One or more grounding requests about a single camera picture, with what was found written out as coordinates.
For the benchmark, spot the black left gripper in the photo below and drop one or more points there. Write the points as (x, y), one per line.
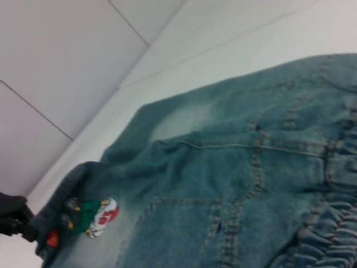
(11, 212)

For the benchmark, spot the blue denim shorts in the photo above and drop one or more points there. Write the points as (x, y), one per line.
(223, 173)

